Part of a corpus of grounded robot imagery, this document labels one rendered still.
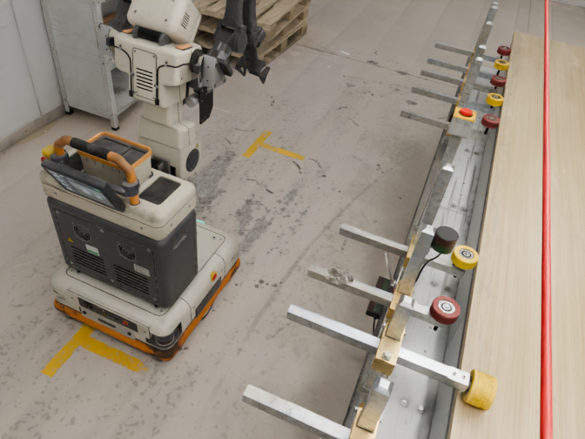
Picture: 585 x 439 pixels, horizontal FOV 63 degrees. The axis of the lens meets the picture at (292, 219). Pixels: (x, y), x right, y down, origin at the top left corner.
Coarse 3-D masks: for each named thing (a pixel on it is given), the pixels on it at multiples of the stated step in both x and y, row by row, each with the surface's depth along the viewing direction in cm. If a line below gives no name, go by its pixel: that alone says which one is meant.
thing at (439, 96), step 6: (414, 90) 256; (420, 90) 254; (426, 90) 254; (426, 96) 255; (432, 96) 254; (438, 96) 253; (444, 96) 251; (450, 96) 252; (450, 102) 252; (468, 102) 249; (474, 102) 250; (468, 108) 250; (474, 108) 249; (480, 108) 248; (486, 108) 247; (492, 108) 247; (492, 114) 247
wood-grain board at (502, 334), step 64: (512, 64) 279; (576, 64) 290; (512, 128) 221; (576, 128) 228; (512, 192) 182; (576, 192) 187; (512, 256) 156; (576, 256) 159; (512, 320) 136; (576, 320) 138; (512, 384) 120; (576, 384) 122
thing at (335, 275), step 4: (328, 268) 148; (332, 268) 147; (336, 268) 146; (328, 272) 147; (332, 272) 146; (336, 272) 146; (340, 272) 147; (344, 272) 147; (328, 276) 145; (332, 276) 145; (336, 276) 145; (340, 276) 145; (344, 276) 144; (348, 276) 145; (352, 276) 145; (332, 280) 144; (336, 280) 144; (340, 280) 144; (344, 280) 144; (348, 280) 145; (352, 280) 145
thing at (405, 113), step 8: (400, 112) 239; (408, 112) 238; (416, 112) 239; (416, 120) 239; (424, 120) 237; (432, 120) 235; (440, 120) 236; (472, 136) 232; (480, 136) 231; (488, 136) 229
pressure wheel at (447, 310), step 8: (440, 296) 139; (432, 304) 137; (440, 304) 137; (448, 304) 137; (456, 304) 137; (432, 312) 136; (440, 312) 134; (448, 312) 135; (456, 312) 135; (440, 320) 135; (448, 320) 134
